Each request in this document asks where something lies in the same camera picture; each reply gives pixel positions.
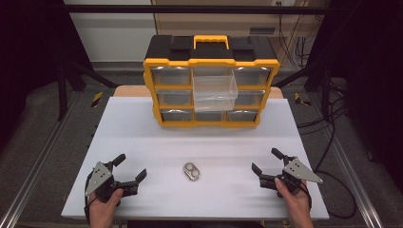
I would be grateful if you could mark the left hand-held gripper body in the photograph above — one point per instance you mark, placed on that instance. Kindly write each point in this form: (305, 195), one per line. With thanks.
(102, 181)

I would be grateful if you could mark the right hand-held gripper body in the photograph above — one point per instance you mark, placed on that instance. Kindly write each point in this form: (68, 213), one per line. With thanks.
(294, 174)

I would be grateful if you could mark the person's left hand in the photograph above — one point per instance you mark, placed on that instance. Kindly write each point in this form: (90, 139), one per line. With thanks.
(103, 207)

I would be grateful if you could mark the person's right hand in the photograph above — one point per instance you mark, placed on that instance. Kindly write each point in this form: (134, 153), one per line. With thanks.
(293, 202)

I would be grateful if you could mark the small silver metal fitting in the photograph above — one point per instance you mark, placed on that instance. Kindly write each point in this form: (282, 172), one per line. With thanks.
(191, 171)

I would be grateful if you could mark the yellow black hazard tape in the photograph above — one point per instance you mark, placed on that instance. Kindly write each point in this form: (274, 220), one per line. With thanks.
(97, 99)
(301, 99)

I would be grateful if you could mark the black metal stand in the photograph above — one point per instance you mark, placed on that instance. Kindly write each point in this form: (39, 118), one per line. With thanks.
(324, 88)
(62, 91)

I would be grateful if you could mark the deep clear plastic drawer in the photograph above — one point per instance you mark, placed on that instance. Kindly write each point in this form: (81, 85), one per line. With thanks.
(215, 90)

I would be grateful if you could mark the black curtain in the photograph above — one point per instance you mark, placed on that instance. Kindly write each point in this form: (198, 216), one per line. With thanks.
(370, 79)
(28, 63)

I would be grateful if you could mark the yellow black organizer cabinet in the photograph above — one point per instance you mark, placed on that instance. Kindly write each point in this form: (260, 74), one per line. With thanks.
(164, 47)

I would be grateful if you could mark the aluminium floor rail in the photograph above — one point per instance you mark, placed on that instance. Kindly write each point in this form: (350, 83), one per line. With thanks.
(34, 167)
(355, 180)

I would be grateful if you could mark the black horizontal frame bar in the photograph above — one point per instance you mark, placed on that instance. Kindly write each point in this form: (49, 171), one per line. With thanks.
(190, 9)

